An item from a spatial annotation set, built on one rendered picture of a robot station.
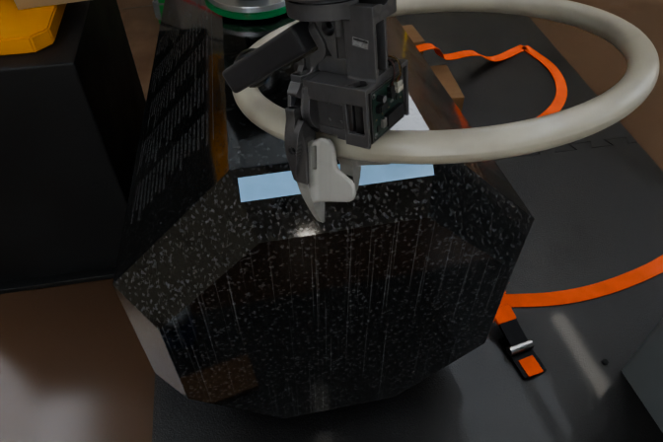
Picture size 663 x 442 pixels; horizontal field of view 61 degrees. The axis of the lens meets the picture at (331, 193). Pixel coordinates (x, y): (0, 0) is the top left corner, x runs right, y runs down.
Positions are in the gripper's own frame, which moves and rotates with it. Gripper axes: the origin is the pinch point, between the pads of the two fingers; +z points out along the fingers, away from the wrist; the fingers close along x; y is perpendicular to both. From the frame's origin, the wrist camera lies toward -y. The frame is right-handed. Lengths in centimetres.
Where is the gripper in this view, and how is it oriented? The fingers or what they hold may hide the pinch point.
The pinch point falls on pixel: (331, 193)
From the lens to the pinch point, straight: 56.5
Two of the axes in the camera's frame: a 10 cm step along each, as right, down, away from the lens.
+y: 8.2, 2.5, -5.1
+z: 1.0, 8.3, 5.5
